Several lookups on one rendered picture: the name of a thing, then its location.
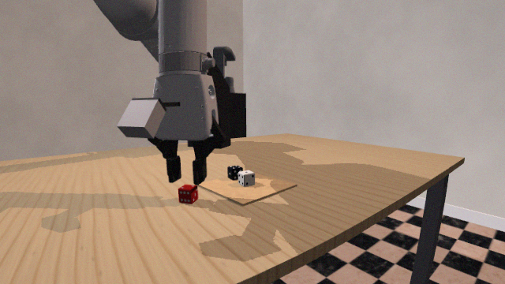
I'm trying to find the red die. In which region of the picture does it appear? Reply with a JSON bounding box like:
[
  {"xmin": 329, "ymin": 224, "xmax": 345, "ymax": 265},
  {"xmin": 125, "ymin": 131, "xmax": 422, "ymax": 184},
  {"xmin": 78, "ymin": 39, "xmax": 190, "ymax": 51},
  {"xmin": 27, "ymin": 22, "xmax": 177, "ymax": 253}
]
[{"xmin": 178, "ymin": 185, "xmax": 198, "ymax": 204}]

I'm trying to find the tan flat mat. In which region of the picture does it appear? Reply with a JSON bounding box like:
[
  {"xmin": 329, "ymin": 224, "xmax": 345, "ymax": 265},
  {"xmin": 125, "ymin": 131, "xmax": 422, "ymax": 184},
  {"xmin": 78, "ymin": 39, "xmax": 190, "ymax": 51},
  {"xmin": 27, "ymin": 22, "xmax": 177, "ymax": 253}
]
[{"xmin": 198, "ymin": 173, "xmax": 297, "ymax": 206}]

